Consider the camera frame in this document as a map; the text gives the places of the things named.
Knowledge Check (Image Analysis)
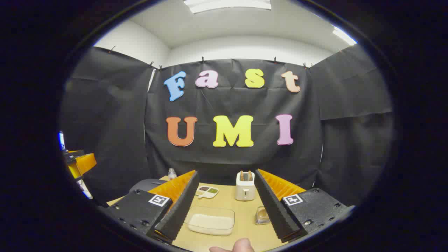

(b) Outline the black backdrop cloth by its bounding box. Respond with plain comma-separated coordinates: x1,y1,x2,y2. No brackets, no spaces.
59,45,394,207

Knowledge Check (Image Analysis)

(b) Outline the narrow ceiling light panel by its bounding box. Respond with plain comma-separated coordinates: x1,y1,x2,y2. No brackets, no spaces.
332,26,357,46

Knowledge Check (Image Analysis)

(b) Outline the clear container of rice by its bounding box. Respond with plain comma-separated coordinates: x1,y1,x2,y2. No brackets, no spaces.
184,206,235,236

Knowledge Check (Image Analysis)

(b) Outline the clear chopstick holder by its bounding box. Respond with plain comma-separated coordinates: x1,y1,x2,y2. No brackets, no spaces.
255,206,271,225

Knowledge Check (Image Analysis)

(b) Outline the wide ceiling light panel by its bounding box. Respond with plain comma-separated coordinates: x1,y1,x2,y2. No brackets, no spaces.
183,0,272,14

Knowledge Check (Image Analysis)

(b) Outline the white divided bean dish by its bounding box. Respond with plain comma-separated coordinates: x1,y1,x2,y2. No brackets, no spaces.
195,185,219,199

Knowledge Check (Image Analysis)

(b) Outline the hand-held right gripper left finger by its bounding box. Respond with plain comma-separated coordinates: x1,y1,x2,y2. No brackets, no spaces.
101,170,200,244

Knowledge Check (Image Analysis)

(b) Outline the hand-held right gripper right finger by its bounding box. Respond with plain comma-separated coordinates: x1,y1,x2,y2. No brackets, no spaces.
254,169,355,243

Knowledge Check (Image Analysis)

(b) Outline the dark grey rice cooker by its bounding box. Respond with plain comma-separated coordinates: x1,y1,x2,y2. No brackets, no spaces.
129,178,168,194

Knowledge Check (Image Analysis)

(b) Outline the white toaster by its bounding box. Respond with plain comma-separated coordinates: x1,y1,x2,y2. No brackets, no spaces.
235,170,256,202

